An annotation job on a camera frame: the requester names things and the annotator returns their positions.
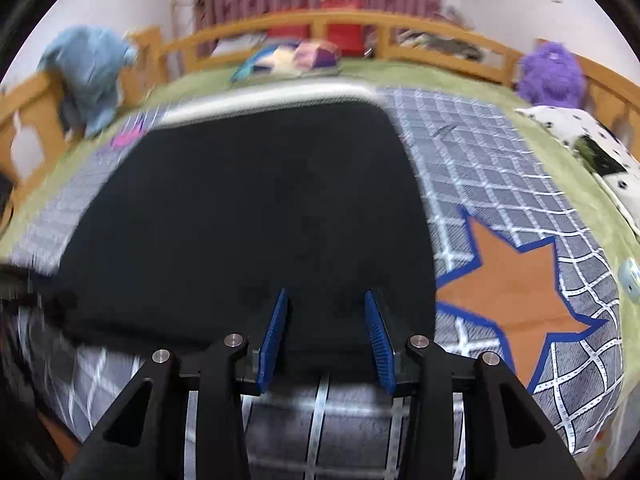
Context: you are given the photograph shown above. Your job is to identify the small pale blue object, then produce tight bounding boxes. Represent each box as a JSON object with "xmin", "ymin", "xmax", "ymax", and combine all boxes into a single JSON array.
[{"xmin": 617, "ymin": 259, "xmax": 640, "ymax": 304}]

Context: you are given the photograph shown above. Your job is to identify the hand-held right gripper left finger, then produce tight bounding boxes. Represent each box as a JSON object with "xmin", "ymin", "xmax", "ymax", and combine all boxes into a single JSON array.
[{"xmin": 62, "ymin": 287, "xmax": 290, "ymax": 480}]

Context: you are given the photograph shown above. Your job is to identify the black pants with white stripes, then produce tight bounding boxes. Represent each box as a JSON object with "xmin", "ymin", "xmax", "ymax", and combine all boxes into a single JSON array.
[{"xmin": 50, "ymin": 85, "xmax": 438, "ymax": 358}]

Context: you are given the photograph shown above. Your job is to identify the light blue fleece garment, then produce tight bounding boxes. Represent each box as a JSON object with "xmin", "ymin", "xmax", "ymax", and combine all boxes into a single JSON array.
[{"xmin": 37, "ymin": 25, "xmax": 139, "ymax": 139}]

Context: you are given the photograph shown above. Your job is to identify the white spotted pillow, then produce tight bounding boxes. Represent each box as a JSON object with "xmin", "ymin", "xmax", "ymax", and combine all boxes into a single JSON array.
[{"xmin": 515, "ymin": 105, "xmax": 640, "ymax": 237}]

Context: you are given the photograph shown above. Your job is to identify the purple plush toy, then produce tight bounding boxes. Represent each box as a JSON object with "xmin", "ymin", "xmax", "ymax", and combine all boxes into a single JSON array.
[{"xmin": 517, "ymin": 42, "xmax": 587, "ymax": 109}]

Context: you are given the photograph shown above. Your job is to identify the geometric patterned cushion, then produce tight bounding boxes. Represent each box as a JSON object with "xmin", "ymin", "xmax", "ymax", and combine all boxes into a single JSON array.
[{"xmin": 230, "ymin": 40, "xmax": 343, "ymax": 84}]

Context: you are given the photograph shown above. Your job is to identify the grey checked star-print sheet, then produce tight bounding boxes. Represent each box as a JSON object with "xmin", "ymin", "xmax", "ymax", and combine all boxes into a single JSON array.
[{"xmin": 10, "ymin": 87, "xmax": 626, "ymax": 480}]

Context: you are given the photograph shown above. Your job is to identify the green fleece blanket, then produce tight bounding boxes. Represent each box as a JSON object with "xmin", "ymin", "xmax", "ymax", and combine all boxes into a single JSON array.
[{"xmin": 0, "ymin": 57, "xmax": 640, "ymax": 461}]

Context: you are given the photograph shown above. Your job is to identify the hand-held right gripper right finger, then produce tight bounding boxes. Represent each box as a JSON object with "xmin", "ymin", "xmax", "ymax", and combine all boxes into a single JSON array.
[{"xmin": 363, "ymin": 290, "xmax": 586, "ymax": 480}]

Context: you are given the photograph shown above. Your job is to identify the wooden bed frame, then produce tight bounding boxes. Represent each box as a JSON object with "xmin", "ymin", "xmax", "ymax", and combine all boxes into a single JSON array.
[{"xmin": 0, "ymin": 7, "xmax": 640, "ymax": 221}]

